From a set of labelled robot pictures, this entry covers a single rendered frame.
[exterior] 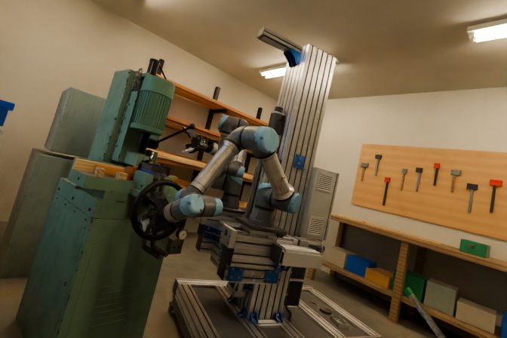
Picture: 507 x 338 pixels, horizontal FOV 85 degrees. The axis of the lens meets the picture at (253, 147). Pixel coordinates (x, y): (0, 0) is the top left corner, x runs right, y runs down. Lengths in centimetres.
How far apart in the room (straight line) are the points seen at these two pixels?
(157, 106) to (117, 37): 268
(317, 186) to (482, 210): 232
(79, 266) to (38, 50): 291
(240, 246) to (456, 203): 290
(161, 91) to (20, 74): 251
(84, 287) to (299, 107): 152
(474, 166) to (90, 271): 371
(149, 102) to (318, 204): 123
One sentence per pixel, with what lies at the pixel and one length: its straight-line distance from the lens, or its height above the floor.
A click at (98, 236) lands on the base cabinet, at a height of 63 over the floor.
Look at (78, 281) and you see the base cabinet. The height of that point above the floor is 43.
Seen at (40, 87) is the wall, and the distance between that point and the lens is 397.
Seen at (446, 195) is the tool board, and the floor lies 139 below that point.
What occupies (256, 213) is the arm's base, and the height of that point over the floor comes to 88.
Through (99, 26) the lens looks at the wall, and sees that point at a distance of 421.
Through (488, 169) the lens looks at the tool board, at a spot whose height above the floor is 175.
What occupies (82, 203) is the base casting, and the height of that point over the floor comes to 75.
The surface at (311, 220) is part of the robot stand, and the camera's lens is 193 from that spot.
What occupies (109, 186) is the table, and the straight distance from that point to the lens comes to 147.
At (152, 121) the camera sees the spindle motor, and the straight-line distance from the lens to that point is 161.
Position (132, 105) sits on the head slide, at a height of 130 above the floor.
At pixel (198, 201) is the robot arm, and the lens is 103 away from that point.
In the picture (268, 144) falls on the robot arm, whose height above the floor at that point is 122.
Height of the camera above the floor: 105
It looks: 7 degrees up
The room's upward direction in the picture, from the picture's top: 14 degrees clockwise
